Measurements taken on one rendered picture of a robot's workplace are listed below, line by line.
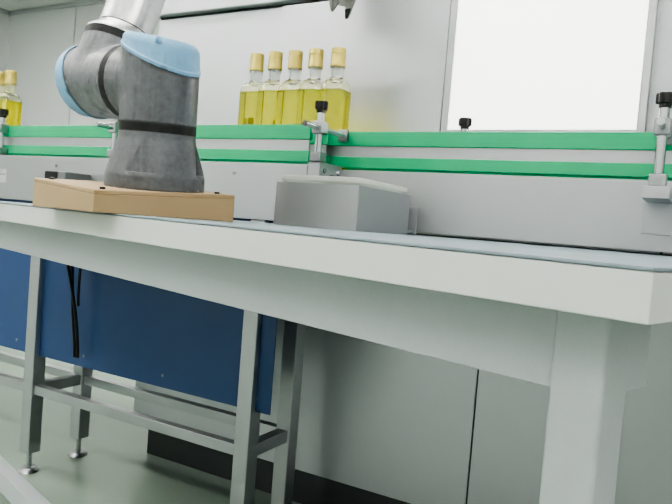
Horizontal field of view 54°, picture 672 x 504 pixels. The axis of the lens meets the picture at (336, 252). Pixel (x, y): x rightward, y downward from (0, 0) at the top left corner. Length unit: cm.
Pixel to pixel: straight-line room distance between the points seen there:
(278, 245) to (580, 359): 30
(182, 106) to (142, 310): 79
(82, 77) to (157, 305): 71
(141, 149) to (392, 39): 83
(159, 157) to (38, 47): 678
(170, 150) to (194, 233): 26
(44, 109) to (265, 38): 576
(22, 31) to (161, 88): 702
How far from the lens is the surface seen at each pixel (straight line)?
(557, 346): 51
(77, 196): 98
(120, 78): 105
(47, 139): 200
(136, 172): 100
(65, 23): 749
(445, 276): 51
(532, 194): 130
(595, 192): 128
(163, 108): 101
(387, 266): 54
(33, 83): 773
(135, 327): 173
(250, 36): 193
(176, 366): 164
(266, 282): 73
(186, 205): 100
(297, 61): 162
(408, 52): 164
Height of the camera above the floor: 76
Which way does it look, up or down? 2 degrees down
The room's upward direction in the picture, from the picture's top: 5 degrees clockwise
